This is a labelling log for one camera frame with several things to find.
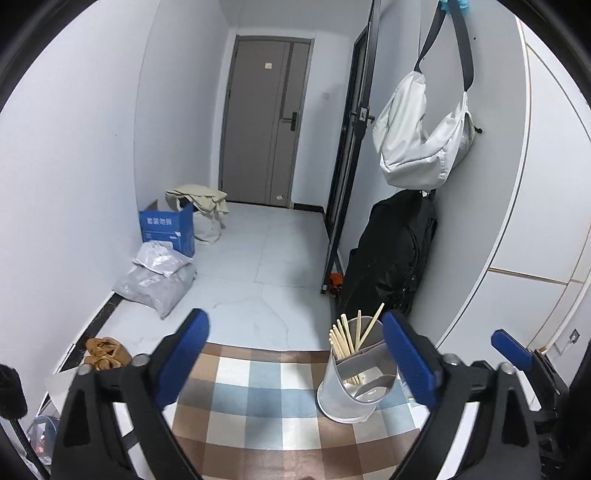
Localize black coat rack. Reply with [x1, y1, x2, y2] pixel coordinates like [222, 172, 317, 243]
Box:
[320, 0, 384, 297]

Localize white board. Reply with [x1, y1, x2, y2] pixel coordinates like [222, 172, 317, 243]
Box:
[45, 371, 77, 407]

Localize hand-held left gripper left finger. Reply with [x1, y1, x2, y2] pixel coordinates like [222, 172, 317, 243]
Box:
[50, 308, 211, 480]

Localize white sack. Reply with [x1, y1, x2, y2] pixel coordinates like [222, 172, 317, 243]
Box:
[191, 210, 223, 244]

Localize grey parcel bag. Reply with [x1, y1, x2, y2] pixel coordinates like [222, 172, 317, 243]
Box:
[112, 265, 198, 320]

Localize checked tablecloth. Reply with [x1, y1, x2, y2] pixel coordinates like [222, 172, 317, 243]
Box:
[122, 342, 432, 480]

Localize teal fuzzy item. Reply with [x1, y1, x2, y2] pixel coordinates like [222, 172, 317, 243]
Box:
[438, 0, 472, 17]

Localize white shoulder bag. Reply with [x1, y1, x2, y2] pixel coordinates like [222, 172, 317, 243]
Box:
[372, 0, 476, 190]

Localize black backpack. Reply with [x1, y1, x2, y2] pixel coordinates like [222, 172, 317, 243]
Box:
[339, 188, 438, 319]

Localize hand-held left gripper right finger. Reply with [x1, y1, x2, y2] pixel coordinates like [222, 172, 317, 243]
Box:
[381, 310, 555, 480]

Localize white wardrobe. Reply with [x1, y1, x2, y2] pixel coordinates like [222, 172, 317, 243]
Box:
[436, 18, 591, 365]

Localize blue cardboard box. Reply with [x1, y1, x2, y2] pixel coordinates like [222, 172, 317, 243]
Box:
[139, 199, 195, 259]

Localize white parcel bag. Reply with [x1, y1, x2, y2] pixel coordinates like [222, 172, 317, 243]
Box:
[132, 240, 194, 278]

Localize clear plastic container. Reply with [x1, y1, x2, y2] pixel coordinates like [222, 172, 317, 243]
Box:
[27, 414, 60, 464]

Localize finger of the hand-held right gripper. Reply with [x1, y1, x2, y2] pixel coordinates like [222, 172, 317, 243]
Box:
[491, 329, 571, 408]

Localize bundle of wooden chopsticks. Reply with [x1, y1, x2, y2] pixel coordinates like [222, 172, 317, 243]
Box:
[329, 302, 386, 386]

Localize black foam microphone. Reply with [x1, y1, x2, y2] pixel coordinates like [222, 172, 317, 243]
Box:
[0, 364, 27, 420]

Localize grey door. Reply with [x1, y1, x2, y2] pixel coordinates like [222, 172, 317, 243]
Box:
[218, 36, 315, 209]

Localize grey oval utensil holder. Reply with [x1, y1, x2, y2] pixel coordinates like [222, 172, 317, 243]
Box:
[316, 318, 399, 424]

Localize brown slippers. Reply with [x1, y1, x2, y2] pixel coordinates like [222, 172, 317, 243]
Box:
[84, 337, 132, 371]

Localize beige cloth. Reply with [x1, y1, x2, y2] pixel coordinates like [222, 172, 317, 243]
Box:
[165, 184, 230, 217]

